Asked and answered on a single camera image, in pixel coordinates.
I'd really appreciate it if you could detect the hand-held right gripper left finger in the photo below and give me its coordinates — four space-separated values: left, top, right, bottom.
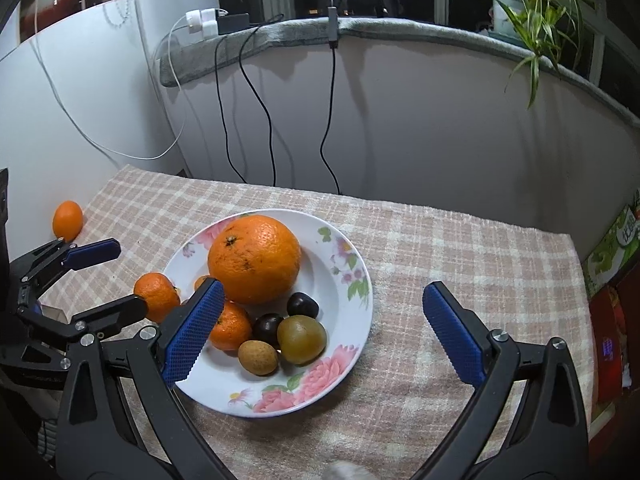
56 277 236 480

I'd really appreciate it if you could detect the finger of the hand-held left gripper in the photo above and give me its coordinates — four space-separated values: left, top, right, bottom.
9 238 122 311
22 294 149 351

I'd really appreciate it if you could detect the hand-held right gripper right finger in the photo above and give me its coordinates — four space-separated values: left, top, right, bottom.
410 281 591 480

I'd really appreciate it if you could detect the small mandarin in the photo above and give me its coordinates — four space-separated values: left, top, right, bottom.
53 200 84 242
207 301 253 352
133 272 182 324

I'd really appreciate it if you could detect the brown longan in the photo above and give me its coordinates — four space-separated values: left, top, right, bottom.
237 340 279 376

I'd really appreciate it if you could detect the white floral plate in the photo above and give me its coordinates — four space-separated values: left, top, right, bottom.
161 208 374 418

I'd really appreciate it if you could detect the beige checked tablecloth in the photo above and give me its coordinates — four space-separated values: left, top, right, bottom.
37 166 593 480

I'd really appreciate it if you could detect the large orange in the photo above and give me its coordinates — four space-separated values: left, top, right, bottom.
208 214 302 306

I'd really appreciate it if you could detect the red box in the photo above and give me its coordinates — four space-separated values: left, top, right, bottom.
589 270 640 461

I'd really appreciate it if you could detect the green box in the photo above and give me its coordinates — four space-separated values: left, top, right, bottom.
582 190 640 301

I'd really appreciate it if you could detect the black power adapter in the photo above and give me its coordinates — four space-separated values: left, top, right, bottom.
217 12 251 32

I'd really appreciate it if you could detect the grey sill cloth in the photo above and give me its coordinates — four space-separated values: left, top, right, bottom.
156 16 640 128

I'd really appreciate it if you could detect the potted spider plant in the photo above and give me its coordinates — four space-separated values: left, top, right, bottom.
450 0 601 111

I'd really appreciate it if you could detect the long white cable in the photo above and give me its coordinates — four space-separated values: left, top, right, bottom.
30 0 188 161

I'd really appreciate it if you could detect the black cable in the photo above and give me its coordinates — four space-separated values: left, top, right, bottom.
239 15 286 187
215 25 248 183

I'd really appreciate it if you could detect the short white cable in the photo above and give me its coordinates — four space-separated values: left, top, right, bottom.
167 12 191 86

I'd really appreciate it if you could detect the wall poster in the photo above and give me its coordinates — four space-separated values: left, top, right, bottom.
19 0 128 43

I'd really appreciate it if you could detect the grey cable with plug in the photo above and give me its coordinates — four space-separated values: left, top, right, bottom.
319 0 381 195

